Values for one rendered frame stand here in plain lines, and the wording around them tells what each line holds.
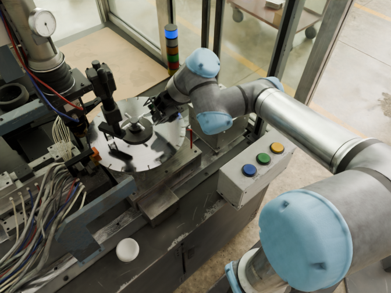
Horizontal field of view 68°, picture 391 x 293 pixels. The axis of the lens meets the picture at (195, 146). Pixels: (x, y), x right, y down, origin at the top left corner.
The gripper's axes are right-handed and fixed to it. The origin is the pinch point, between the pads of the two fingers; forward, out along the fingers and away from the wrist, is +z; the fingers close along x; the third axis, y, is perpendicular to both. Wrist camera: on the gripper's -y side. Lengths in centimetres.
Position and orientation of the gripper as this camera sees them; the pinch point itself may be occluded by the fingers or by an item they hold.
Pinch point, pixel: (156, 118)
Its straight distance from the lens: 97.0
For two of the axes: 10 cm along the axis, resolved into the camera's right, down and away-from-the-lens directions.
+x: 5.4, 8.4, -0.2
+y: -6.8, 4.3, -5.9
